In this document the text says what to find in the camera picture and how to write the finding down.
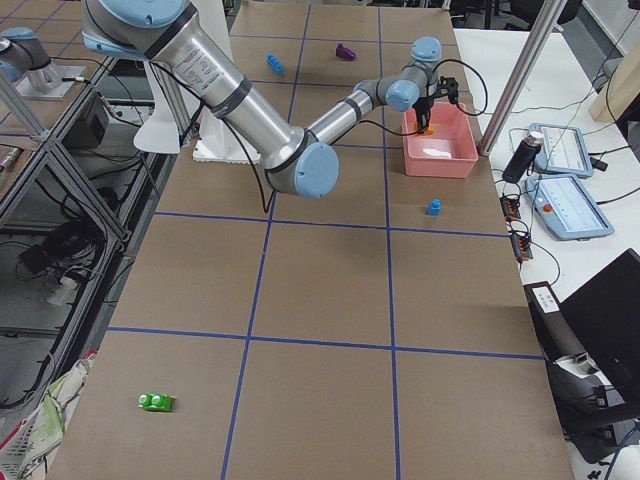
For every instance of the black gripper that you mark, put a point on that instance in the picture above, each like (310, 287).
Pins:
(423, 106)

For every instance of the purple block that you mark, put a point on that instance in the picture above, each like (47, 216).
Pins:
(345, 53)

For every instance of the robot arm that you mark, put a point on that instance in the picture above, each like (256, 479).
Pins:
(295, 160)
(21, 51)

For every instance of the pink plastic box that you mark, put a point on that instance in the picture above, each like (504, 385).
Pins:
(446, 150)

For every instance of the small blue block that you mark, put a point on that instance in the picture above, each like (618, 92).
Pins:
(434, 207)

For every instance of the black water bottle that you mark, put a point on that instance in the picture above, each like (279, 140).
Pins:
(524, 155)

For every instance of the blue teach pendant far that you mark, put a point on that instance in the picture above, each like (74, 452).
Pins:
(563, 151)

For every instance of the blue teach pendant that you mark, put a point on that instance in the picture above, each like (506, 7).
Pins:
(563, 151)
(566, 208)

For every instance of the long blue block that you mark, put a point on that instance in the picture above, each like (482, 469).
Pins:
(275, 65)

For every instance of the blue teach pendant near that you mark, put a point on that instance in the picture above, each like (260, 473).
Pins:
(566, 208)

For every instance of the black laptop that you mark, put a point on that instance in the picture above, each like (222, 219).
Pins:
(590, 342)

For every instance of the green block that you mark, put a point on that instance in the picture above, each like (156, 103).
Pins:
(159, 402)

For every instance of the aluminium frame post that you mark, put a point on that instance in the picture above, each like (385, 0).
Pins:
(541, 30)

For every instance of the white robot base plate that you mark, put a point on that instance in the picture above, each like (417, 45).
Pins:
(217, 144)

